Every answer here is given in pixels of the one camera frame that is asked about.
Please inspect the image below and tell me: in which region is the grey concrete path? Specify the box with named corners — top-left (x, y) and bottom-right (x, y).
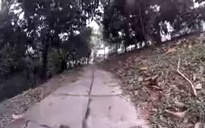
top-left (4, 63), bottom-right (151, 128)

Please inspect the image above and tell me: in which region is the row of trees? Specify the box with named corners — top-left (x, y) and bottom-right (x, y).
top-left (99, 0), bottom-right (205, 56)

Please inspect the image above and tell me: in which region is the leaf-covered grassy slope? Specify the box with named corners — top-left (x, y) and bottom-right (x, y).
top-left (97, 29), bottom-right (205, 128)

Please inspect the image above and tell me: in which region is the wood of dark trees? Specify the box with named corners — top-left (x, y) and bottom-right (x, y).
top-left (0, 0), bottom-right (95, 101)

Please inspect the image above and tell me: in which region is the leaf-strewn dirt verge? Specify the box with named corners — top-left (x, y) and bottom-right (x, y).
top-left (0, 63), bottom-right (91, 128)

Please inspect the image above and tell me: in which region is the fallen thin branch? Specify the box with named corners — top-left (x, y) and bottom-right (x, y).
top-left (175, 57), bottom-right (198, 97)

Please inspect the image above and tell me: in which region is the pale wall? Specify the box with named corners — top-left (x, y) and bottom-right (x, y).
top-left (104, 18), bottom-right (205, 57)

